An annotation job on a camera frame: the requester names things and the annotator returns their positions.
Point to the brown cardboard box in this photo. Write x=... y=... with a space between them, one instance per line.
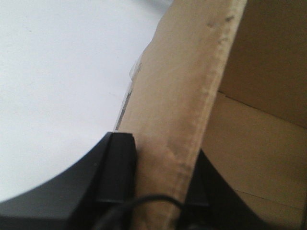
x=228 y=77

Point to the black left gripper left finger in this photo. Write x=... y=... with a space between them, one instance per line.
x=103 y=178

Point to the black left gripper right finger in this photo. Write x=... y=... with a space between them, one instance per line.
x=214 y=204

